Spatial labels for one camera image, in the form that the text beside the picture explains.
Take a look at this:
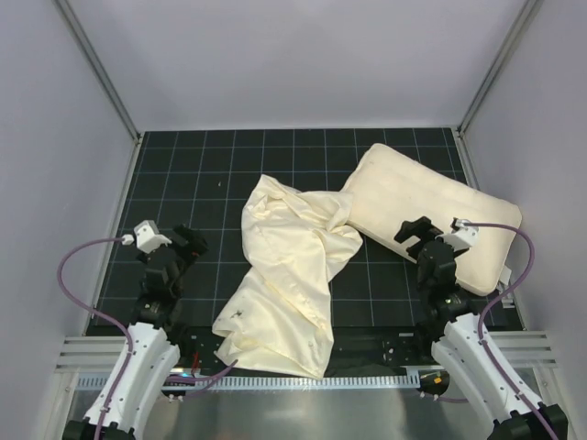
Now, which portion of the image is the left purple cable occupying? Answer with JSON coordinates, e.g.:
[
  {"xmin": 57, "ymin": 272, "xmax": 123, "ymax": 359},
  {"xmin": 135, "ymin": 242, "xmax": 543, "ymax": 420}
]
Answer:
[{"xmin": 55, "ymin": 236, "xmax": 239, "ymax": 440}]

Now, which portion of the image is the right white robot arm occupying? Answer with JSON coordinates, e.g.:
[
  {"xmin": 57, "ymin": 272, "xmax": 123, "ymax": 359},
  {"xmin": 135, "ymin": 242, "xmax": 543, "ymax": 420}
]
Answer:
[{"xmin": 393, "ymin": 216, "xmax": 569, "ymax": 439}]

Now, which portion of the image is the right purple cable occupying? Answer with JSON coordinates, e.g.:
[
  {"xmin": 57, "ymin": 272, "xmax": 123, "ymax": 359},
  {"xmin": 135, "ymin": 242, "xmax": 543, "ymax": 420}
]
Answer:
[{"xmin": 419, "ymin": 221, "xmax": 551, "ymax": 440}]

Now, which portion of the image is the black grid mat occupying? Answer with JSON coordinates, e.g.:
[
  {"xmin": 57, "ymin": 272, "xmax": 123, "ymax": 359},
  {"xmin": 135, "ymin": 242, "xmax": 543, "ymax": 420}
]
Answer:
[{"xmin": 95, "ymin": 127, "xmax": 477, "ymax": 328}]

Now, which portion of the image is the aluminium frame post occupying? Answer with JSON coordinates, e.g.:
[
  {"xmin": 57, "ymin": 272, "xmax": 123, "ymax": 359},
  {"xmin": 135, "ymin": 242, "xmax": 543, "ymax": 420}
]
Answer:
[
  {"xmin": 457, "ymin": 0, "xmax": 544, "ymax": 138},
  {"xmin": 52, "ymin": 0, "xmax": 141, "ymax": 145}
]

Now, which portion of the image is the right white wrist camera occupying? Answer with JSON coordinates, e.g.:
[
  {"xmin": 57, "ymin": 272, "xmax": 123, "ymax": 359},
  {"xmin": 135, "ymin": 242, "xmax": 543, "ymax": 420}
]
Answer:
[{"xmin": 438, "ymin": 218, "xmax": 479, "ymax": 252}]

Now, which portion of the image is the right aluminium frame post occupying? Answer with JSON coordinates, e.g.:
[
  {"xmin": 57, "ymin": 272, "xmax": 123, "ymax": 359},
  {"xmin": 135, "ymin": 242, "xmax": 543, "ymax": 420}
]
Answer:
[{"xmin": 457, "ymin": 0, "xmax": 544, "ymax": 138}]

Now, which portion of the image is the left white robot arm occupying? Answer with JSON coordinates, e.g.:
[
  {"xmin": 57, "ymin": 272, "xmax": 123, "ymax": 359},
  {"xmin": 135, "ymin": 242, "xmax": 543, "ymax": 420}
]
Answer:
[{"xmin": 62, "ymin": 220, "xmax": 208, "ymax": 439}]

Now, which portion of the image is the cream pillowcase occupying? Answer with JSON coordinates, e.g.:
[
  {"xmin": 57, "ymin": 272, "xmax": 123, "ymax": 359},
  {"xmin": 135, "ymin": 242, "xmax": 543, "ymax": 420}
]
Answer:
[{"xmin": 212, "ymin": 175, "xmax": 363, "ymax": 380}]

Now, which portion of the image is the purple cable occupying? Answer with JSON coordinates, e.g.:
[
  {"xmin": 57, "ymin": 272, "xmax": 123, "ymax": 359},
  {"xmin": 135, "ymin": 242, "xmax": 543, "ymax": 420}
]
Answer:
[
  {"xmin": 55, "ymin": 236, "xmax": 239, "ymax": 440},
  {"xmin": 419, "ymin": 221, "xmax": 551, "ymax": 440}
]

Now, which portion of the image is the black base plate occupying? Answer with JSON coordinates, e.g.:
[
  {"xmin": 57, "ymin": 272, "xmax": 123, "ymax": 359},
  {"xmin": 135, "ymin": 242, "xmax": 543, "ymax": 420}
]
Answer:
[{"xmin": 179, "ymin": 326, "xmax": 436, "ymax": 378}]

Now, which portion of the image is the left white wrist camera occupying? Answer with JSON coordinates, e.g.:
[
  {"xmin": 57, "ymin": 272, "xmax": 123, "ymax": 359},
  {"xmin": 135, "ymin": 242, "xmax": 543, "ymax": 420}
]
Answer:
[{"xmin": 133, "ymin": 220, "xmax": 172, "ymax": 254}]

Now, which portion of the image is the aluminium rail front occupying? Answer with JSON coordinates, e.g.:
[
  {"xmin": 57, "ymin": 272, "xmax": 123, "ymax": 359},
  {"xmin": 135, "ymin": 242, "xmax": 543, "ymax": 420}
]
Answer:
[{"xmin": 56, "ymin": 331, "xmax": 556, "ymax": 373}]

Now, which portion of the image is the slotted cable duct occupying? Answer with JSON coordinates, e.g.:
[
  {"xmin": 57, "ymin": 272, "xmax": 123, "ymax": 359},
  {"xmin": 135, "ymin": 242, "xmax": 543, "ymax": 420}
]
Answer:
[{"xmin": 75, "ymin": 373, "xmax": 421, "ymax": 392}]

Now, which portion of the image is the white pillow tag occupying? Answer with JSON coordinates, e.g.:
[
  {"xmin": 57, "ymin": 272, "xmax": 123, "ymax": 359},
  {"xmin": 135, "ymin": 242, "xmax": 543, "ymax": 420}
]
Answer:
[{"xmin": 497, "ymin": 266, "xmax": 512, "ymax": 292}]

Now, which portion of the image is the cream pillow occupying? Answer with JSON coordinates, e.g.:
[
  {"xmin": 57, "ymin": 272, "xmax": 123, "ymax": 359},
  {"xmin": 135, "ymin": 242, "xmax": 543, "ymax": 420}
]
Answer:
[{"xmin": 342, "ymin": 143, "xmax": 522, "ymax": 296}]

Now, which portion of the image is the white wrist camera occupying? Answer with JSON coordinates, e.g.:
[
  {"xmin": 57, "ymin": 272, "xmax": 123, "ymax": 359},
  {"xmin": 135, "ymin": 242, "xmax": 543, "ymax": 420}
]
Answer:
[
  {"xmin": 133, "ymin": 220, "xmax": 172, "ymax": 254},
  {"xmin": 438, "ymin": 218, "xmax": 479, "ymax": 252}
]

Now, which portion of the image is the left aluminium frame post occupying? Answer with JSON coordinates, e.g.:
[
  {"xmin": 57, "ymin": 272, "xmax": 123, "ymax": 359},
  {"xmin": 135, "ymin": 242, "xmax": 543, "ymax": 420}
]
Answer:
[{"xmin": 52, "ymin": 0, "xmax": 141, "ymax": 145}]

